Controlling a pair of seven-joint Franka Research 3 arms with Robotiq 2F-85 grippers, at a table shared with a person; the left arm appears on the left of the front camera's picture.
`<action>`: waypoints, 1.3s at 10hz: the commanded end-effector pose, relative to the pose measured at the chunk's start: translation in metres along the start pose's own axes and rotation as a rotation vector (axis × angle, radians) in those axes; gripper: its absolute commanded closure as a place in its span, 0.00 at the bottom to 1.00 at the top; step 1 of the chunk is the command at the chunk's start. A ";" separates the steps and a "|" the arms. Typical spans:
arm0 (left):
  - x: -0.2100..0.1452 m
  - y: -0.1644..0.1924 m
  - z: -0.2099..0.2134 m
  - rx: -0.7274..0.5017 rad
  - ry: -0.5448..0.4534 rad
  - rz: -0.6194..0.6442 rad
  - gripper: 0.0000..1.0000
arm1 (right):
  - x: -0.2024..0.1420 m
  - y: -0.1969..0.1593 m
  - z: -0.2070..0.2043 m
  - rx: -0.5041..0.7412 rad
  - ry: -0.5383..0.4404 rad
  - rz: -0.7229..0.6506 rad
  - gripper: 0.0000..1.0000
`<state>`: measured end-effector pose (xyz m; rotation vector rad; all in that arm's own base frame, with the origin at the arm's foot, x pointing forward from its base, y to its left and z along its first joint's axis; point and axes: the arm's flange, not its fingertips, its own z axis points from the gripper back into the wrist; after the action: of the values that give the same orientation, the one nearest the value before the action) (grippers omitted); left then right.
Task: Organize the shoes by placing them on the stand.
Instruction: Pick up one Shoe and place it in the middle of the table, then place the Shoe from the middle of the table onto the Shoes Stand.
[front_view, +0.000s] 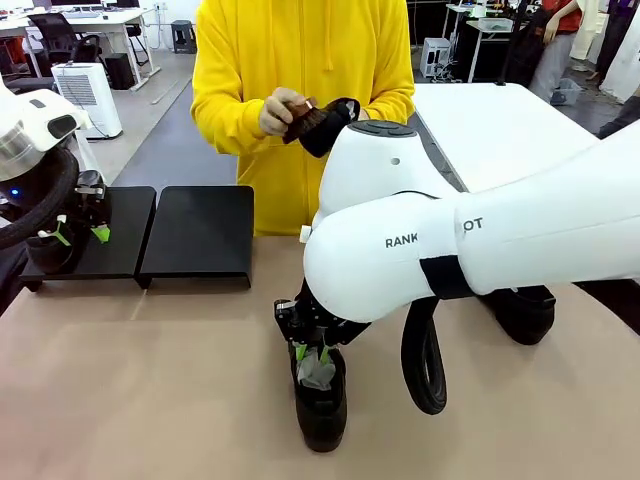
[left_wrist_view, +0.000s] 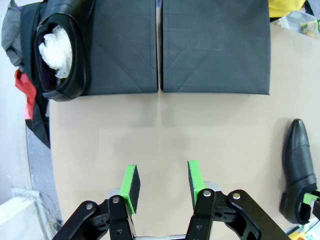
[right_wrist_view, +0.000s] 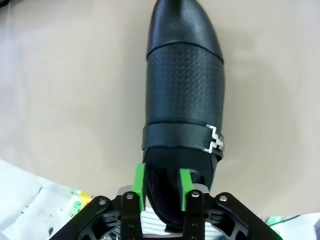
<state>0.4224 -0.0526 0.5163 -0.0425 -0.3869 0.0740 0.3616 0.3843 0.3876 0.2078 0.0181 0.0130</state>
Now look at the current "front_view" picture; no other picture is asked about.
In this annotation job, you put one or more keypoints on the black cart with white frame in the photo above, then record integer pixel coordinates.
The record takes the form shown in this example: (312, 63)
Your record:
(490, 50)

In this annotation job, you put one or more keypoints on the black shoe stand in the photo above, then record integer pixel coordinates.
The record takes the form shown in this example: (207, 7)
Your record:
(200, 225)
(125, 230)

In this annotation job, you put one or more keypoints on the person in yellow hoodie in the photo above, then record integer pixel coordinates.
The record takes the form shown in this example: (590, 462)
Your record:
(300, 50)

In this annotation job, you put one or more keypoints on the person in red top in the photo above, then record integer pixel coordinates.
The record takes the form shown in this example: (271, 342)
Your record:
(555, 55)

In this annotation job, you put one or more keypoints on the person's left forearm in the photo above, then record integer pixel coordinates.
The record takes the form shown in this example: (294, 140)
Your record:
(395, 100)

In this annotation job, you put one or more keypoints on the person's right hand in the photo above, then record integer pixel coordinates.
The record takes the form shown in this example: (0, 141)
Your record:
(277, 112)

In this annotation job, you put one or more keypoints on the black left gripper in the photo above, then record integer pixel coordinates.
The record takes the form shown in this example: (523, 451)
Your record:
(95, 200)

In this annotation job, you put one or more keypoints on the black computer tower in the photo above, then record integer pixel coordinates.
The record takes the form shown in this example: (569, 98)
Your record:
(119, 72)

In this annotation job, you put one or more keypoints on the white table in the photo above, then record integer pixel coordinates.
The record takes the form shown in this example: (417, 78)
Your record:
(500, 125)

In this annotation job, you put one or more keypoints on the wooden shoe brush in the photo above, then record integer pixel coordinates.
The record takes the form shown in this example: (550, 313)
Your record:
(300, 127)

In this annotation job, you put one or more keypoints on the dark grey stool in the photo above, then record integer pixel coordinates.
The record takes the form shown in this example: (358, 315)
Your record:
(182, 37)

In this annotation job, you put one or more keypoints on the grey plastic bin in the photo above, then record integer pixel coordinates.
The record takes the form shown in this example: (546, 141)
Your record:
(567, 92)

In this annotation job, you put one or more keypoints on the white computer case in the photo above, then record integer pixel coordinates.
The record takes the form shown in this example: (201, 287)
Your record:
(435, 57)

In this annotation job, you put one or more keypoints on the black office chair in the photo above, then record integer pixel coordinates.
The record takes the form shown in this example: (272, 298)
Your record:
(50, 30)

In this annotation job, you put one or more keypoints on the white paper shoe stuffing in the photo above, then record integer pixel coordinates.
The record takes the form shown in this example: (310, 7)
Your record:
(315, 375)
(353, 109)

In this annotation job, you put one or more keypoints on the white office desk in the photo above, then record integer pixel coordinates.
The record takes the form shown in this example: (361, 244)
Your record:
(120, 19)

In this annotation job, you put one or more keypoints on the person's right forearm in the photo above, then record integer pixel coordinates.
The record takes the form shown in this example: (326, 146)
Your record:
(225, 130)

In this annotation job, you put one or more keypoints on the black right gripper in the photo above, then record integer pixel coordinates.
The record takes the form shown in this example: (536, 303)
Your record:
(315, 320)

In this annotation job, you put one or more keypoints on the white air purifier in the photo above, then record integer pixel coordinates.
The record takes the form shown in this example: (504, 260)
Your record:
(90, 100)

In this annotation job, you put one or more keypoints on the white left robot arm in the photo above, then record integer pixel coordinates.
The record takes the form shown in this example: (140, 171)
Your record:
(30, 112)

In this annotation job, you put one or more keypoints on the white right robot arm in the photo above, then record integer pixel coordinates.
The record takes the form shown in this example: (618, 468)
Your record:
(400, 200)

